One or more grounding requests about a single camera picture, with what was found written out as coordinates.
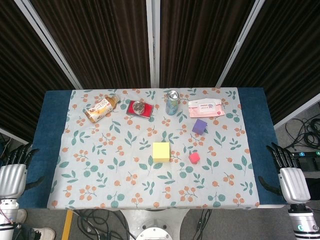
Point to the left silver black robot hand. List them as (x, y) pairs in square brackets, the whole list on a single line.
[(12, 180)]

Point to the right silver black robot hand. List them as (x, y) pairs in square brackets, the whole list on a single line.
[(295, 185)]

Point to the light blue drink can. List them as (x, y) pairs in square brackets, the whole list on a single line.
[(172, 105)]

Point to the dark brown curtain panel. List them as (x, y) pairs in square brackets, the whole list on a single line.
[(200, 45), (100, 45), (287, 62), (25, 75)]

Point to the white sneaker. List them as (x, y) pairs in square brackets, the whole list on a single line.
[(22, 216), (46, 233)]

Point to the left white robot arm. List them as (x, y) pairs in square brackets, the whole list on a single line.
[(7, 212)]

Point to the black floor pedal box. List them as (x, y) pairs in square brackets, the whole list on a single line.
[(308, 163)]

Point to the pink wet wipes pack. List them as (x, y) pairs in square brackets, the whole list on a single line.
[(206, 108)]

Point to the tea bottle with label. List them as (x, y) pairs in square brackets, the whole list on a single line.
[(100, 108)]

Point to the yellow floor tape strip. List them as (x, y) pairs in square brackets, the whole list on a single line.
[(67, 225)]

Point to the floral leaf print tablecloth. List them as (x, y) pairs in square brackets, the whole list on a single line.
[(125, 175)]

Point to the white partition frame post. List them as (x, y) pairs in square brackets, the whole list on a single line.
[(239, 43), (50, 43), (153, 50)]

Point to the blue table cover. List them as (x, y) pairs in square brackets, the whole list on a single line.
[(50, 125)]

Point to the clear jar of metal clips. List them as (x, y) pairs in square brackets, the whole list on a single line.
[(138, 107)]

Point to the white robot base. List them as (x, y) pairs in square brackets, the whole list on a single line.
[(152, 220)]

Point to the small red foam cube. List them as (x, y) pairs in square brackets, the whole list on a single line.
[(194, 158)]

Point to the red flat tin box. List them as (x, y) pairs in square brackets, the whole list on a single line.
[(148, 110)]

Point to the black power strip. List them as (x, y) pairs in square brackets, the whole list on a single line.
[(308, 154)]

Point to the white partition bottom rail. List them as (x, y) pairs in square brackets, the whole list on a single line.
[(12, 135), (297, 112)]

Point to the purple cube block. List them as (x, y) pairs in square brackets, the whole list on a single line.
[(198, 127)]

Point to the large yellow foam cube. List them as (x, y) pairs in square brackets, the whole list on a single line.
[(161, 151)]

